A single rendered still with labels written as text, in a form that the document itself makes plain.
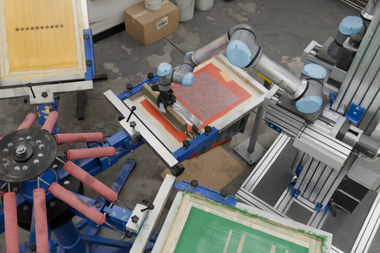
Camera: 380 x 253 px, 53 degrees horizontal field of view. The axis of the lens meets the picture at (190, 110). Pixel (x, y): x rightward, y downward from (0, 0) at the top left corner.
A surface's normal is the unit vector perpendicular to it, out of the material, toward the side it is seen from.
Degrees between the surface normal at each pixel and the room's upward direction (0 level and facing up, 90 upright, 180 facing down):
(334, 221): 0
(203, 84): 0
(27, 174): 0
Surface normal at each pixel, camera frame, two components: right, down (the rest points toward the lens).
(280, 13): 0.03, -0.65
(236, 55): -0.39, 0.65
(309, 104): -0.18, 0.79
